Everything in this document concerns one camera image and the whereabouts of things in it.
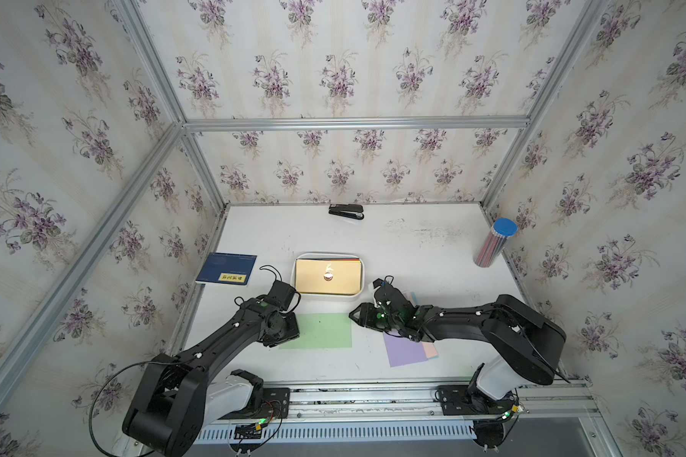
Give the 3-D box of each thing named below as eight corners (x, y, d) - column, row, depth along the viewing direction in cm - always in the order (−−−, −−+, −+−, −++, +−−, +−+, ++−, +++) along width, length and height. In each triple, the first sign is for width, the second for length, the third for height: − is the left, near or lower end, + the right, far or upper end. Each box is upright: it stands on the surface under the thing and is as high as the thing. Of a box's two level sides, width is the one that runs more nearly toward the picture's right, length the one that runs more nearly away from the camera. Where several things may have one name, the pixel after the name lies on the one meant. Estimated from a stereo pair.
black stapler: (328, 214, 119) (328, 208, 116) (332, 205, 123) (331, 199, 120) (363, 220, 117) (363, 214, 114) (365, 212, 120) (366, 205, 118)
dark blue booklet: (197, 285, 98) (194, 282, 97) (208, 255, 107) (206, 252, 105) (248, 286, 98) (247, 283, 97) (256, 256, 107) (255, 253, 105)
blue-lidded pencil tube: (475, 268, 103) (498, 233, 88) (470, 253, 107) (491, 218, 92) (494, 268, 103) (521, 233, 88) (488, 254, 107) (513, 218, 92)
